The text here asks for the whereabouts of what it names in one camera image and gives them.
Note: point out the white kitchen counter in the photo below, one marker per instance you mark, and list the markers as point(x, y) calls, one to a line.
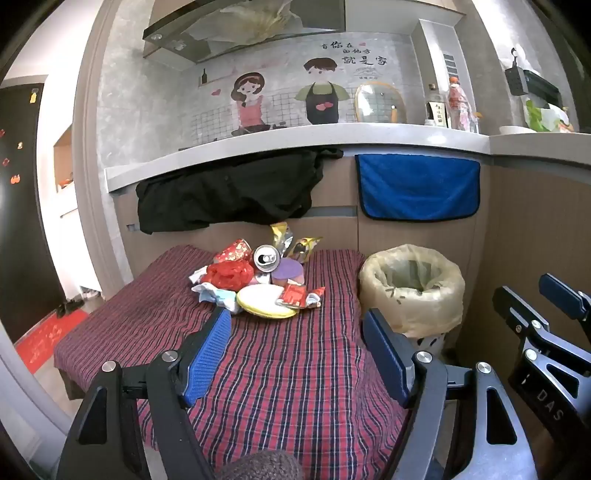
point(277, 143)

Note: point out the small red packet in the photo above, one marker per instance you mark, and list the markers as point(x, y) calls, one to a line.
point(291, 295)

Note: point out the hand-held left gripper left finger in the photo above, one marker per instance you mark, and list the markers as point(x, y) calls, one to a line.
point(207, 355)

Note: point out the red plastic bag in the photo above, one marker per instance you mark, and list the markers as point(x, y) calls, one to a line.
point(228, 276)

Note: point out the white louvred panel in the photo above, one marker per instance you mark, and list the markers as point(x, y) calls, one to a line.
point(449, 63)

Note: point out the beige kitchen cabinet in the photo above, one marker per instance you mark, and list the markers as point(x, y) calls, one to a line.
point(332, 194)

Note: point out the purple sponge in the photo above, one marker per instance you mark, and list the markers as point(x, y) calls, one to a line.
point(288, 270)

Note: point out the glass range hood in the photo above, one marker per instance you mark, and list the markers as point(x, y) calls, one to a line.
point(231, 32)

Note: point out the black wall rack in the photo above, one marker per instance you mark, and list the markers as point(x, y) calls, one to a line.
point(531, 81)

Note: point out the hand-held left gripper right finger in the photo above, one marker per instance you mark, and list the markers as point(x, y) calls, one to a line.
point(385, 360)

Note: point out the black cloth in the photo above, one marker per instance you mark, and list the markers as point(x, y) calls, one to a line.
point(221, 194)

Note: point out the black refrigerator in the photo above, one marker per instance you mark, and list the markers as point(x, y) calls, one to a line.
point(27, 207)

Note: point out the red doormat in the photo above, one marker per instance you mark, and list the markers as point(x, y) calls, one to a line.
point(44, 344)

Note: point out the silver drink can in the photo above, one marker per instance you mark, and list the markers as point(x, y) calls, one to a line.
point(265, 259)

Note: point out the red white wrapper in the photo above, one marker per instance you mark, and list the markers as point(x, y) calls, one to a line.
point(315, 297)

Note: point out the blue towel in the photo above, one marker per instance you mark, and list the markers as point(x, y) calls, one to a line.
point(415, 184)

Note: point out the red plaid cloth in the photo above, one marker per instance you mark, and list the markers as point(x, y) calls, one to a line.
point(286, 369)

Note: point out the white waste bin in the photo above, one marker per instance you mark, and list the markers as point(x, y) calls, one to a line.
point(431, 344)

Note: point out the pair of dark shoes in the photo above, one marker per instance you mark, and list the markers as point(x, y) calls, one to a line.
point(70, 307)

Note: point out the white bowl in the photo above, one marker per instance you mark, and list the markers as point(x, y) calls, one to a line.
point(515, 130)

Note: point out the plastic bottle orange cap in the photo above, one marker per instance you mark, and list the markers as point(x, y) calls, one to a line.
point(459, 108)

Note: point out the red patterned snack packet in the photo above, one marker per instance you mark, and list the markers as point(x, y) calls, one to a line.
point(233, 251)

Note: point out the green leafy vegetables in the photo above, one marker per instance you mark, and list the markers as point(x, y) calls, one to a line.
point(547, 117)

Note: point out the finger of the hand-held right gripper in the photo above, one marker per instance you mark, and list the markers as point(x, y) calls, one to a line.
point(512, 307)
point(563, 295)

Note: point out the cartoon wall sticker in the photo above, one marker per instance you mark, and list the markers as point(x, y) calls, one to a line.
point(286, 92)

